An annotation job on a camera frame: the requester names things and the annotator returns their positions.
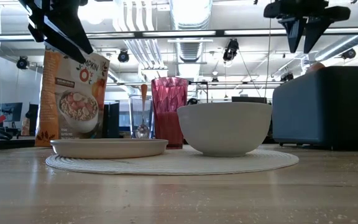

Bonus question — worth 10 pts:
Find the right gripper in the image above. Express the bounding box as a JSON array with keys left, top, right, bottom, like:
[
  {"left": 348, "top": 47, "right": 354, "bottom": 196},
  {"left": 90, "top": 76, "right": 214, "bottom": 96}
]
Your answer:
[{"left": 263, "top": 0, "right": 351, "bottom": 54}]

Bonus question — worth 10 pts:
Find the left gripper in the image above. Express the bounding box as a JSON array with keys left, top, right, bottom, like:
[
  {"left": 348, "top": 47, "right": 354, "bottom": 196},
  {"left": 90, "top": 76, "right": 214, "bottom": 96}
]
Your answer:
[{"left": 19, "top": 0, "right": 94, "bottom": 64}]

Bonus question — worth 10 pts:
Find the bagel half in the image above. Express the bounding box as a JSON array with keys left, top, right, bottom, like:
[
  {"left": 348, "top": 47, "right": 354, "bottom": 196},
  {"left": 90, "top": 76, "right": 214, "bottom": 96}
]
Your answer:
[{"left": 305, "top": 61, "right": 326, "bottom": 74}]

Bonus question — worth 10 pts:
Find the pumpkin cereal box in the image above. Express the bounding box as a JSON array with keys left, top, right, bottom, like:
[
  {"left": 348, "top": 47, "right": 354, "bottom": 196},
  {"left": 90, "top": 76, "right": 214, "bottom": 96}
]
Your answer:
[{"left": 35, "top": 46, "right": 111, "bottom": 147}]

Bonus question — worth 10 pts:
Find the orange-handled metal spoon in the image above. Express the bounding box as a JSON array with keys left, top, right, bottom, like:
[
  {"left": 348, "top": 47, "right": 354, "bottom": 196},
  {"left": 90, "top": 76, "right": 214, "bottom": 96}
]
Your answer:
[{"left": 135, "top": 83, "right": 150, "bottom": 139}]

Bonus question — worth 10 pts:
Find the clear glass tumbler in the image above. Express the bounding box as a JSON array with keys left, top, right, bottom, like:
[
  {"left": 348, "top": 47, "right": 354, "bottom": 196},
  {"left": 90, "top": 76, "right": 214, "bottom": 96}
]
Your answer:
[{"left": 129, "top": 95, "right": 154, "bottom": 139}]

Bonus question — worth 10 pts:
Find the white ceramic bowl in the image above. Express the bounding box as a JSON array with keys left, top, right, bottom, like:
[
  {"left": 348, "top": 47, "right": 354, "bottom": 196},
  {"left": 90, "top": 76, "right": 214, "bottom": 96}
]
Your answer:
[{"left": 177, "top": 101, "right": 273, "bottom": 157}]

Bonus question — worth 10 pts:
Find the beige round plate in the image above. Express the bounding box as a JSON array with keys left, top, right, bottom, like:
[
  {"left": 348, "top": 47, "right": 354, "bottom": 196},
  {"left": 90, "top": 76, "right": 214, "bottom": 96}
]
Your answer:
[{"left": 50, "top": 138, "right": 169, "bottom": 160}]

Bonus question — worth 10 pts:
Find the red plastic tumbler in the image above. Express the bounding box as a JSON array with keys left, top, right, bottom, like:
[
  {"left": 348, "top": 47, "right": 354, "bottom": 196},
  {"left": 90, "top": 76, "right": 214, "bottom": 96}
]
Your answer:
[{"left": 150, "top": 77, "right": 189, "bottom": 149}]

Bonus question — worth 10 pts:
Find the white round woven placemat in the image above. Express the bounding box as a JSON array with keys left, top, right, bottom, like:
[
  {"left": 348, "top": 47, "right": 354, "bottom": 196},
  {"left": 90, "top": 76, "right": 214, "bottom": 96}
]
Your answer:
[{"left": 45, "top": 146, "right": 300, "bottom": 175}]

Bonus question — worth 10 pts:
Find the black chrome-top toaster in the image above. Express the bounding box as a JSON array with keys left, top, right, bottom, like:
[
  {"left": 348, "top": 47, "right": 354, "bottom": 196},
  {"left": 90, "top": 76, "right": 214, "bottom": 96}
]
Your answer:
[{"left": 272, "top": 65, "right": 358, "bottom": 151}]

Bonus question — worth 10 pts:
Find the black flat monitor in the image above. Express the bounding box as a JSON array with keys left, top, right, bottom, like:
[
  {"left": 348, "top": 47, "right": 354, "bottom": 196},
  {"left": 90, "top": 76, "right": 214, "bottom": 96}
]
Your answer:
[{"left": 231, "top": 96, "right": 267, "bottom": 105}]

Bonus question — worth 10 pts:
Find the dark room monitor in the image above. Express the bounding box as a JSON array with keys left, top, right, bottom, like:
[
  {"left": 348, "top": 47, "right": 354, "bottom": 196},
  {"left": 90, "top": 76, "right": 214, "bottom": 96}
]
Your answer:
[{"left": 0, "top": 102, "right": 24, "bottom": 123}]

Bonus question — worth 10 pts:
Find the black computer tower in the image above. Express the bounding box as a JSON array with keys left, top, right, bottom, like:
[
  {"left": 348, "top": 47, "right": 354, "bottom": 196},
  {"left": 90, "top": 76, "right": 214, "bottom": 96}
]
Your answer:
[{"left": 103, "top": 101, "right": 121, "bottom": 139}]

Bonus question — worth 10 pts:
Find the long ceiling light fixture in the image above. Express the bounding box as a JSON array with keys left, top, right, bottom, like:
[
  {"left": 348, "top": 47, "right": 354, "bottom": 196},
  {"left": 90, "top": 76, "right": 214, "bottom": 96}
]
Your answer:
[{"left": 0, "top": 27, "right": 358, "bottom": 41}]

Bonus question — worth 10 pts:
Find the silver ceiling duct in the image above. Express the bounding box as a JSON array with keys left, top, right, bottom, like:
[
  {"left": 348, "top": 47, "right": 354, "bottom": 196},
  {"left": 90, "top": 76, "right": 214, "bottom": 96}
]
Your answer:
[{"left": 169, "top": 0, "right": 213, "bottom": 63}]

